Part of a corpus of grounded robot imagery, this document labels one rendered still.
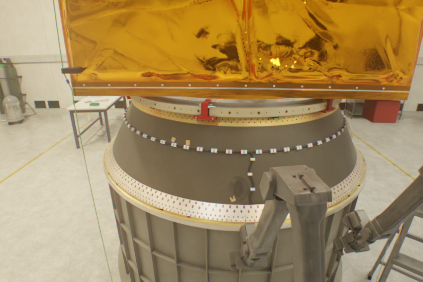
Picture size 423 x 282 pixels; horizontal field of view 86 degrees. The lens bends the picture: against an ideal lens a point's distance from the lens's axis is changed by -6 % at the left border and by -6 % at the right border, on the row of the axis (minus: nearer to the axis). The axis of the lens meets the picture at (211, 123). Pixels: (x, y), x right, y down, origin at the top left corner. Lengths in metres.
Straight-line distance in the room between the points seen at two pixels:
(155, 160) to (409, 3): 1.58
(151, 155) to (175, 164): 0.19
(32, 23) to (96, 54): 7.15
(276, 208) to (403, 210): 0.46
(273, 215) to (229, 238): 0.84
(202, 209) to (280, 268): 0.63
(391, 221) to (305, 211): 0.55
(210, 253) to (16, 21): 8.26
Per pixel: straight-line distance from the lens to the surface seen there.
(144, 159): 1.55
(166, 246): 1.66
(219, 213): 1.34
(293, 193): 0.46
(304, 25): 1.35
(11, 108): 7.88
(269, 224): 0.67
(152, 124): 1.55
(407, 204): 0.93
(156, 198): 1.46
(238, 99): 1.31
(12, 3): 8.93
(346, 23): 1.42
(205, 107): 1.28
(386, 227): 1.01
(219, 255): 1.55
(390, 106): 1.72
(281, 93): 1.39
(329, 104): 1.59
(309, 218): 0.48
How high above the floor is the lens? 2.07
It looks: 20 degrees down
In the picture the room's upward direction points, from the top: straight up
